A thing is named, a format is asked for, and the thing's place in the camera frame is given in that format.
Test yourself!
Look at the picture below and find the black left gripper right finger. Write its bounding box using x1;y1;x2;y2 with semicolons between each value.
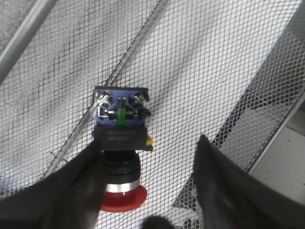
193;135;305;229

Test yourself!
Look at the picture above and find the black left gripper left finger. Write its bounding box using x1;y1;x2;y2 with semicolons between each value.
0;141;106;229

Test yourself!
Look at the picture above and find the red emergency stop button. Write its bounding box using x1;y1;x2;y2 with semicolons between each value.
92;86;153;213

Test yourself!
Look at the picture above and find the silver mesh tray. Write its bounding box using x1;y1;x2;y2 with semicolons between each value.
171;0;305;229
0;0;304;229

